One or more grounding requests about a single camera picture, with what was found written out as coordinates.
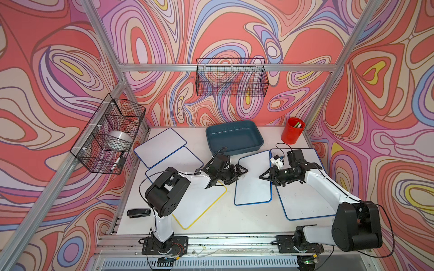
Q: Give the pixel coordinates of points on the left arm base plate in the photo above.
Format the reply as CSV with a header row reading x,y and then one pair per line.
x,y
175,245

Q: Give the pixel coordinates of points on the blue whiteboard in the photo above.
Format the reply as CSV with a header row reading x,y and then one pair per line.
x,y
310,155
159,147
302,202
183,160

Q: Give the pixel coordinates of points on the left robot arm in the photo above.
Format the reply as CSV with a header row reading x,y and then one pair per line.
x,y
165,194

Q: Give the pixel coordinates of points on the wire basket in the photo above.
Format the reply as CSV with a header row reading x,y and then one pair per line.
x,y
113,114
231,77

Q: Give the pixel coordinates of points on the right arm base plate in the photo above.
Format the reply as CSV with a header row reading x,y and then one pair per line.
x,y
289,244

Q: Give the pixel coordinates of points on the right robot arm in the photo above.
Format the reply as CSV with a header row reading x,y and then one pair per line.
x,y
356,225

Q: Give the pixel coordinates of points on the silver tape roll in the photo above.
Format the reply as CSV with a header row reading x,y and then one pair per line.
x,y
118,140

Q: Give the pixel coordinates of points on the smudged blue-framed whiteboard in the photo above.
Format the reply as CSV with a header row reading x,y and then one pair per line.
x,y
250,189

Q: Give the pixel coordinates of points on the yellow-framed whiteboard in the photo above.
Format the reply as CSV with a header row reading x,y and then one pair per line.
x,y
196,201

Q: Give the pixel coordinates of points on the marker in wire basket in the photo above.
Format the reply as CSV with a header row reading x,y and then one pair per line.
x,y
118,165

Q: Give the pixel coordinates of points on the back wire basket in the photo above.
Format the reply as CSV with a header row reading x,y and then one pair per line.
x,y
231,77

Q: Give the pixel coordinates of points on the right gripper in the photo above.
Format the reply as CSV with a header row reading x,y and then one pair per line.
x,y
273,176

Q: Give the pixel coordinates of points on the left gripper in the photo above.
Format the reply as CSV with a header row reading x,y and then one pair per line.
x,y
234,176

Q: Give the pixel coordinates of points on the left wire basket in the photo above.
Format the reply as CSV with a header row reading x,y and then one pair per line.
x,y
113,114

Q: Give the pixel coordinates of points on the teal plastic storage box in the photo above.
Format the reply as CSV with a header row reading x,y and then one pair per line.
x,y
238,137

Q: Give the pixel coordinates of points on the red plastic cup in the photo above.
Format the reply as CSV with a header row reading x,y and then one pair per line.
x,y
291,134

